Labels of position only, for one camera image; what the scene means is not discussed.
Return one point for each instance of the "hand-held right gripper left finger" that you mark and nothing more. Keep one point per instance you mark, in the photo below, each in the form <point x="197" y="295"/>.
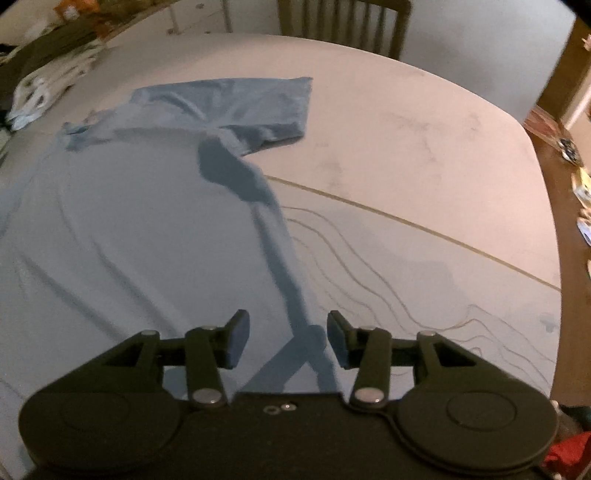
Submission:
<point x="238" y="341"/>

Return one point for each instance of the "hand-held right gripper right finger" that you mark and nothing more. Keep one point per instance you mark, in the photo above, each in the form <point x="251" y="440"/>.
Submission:
<point x="339" y="344"/>

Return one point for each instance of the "light blue t-shirt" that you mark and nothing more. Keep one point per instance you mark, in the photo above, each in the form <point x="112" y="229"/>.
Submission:
<point x="138" y="230"/>

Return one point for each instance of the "red cloth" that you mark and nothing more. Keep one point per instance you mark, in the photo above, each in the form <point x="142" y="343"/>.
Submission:
<point x="570" y="454"/>

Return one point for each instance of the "pale yellow bag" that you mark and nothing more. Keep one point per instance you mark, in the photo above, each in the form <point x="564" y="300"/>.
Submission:
<point x="582" y="182"/>

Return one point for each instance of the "black and white sneakers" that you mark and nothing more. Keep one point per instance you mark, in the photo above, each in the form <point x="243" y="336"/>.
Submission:
<point x="569" y="150"/>

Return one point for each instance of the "patterned red doormat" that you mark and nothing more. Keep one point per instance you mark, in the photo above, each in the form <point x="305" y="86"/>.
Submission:
<point x="542" y="122"/>

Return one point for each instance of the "wooden slatted chair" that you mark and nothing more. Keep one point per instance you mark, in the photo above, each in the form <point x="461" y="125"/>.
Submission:
<point x="295" y="18"/>

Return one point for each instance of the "dark cloth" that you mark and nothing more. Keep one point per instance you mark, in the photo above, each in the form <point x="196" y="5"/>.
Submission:
<point x="46" y="46"/>

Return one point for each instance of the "orange packet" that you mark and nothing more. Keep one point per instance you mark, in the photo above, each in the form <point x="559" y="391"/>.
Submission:
<point x="69" y="9"/>

